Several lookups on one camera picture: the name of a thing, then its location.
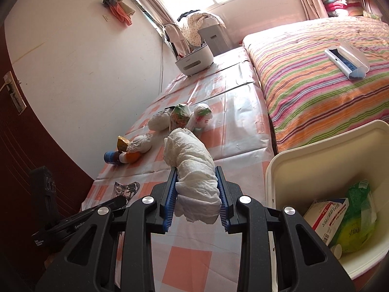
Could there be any small blue bottle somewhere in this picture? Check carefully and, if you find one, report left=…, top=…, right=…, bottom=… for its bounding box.
left=104, top=150, right=128, bottom=165

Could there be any orange cloth on wall hook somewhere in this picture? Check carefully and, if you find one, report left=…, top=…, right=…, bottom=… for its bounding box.
left=103, top=0, right=136, bottom=26

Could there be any green plastic bag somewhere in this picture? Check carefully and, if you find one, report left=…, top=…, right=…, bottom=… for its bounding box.
left=334, top=179, right=378, bottom=253

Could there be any white diaper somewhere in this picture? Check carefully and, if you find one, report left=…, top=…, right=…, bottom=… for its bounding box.
left=163, top=128, right=222, bottom=224

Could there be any striped bed cover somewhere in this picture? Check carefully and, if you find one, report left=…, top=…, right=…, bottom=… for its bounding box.
left=242, top=17, right=389, bottom=154

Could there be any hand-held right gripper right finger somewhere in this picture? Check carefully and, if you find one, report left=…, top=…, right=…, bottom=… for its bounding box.
left=214, top=166, right=356, bottom=292

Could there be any white cardboard box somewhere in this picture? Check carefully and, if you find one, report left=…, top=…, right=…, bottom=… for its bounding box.
left=304, top=198, right=350, bottom=247

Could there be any silver foil wrapper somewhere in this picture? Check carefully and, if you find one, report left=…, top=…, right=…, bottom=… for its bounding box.
left=114, top=182, right=140, bottom=202

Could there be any metal door handle plate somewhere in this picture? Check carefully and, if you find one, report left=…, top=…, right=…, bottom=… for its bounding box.
left=3, top=71, right=27, bottom=115

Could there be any white printed plastic bag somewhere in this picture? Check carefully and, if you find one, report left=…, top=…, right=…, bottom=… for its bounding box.
left=186, top=103, right=212, bottom=136

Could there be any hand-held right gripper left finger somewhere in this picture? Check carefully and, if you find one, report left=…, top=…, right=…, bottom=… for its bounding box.
left=35, top=167, right=178, bottom=292

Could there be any green snack bag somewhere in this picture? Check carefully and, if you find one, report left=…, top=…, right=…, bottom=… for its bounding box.
left=168, top=103, right=192, bottom=133

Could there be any white desktop organizer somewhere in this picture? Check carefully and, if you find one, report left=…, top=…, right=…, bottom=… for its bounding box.
left=175, top=43, right=214, bottom=76

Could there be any grey cabinet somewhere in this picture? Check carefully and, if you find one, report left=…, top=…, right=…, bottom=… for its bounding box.
left=197, top=24, right=227, bottom=56

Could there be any dotted cream blanket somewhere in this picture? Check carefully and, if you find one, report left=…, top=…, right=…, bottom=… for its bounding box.
left=178, top=11, right=227, bottom=46

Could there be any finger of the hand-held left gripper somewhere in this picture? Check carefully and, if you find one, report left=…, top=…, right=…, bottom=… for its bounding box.
left=100, top=195, right=127, bottom=212

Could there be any brown wooden door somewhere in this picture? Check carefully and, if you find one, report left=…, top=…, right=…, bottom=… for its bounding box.
left=0, top=21, right=95, bottom=292

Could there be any cream plastic trash bin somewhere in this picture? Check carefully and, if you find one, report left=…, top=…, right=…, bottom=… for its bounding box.
left=265, top=119, right=389, bottom=280

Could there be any pale pink hanging cloth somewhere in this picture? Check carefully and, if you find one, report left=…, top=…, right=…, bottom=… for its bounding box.
left=164, top=23, right=183, bottom=58

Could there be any blue and white lint brush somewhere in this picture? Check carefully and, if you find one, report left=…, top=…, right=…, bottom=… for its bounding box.
left=324, top=38, right=371, bottom=81

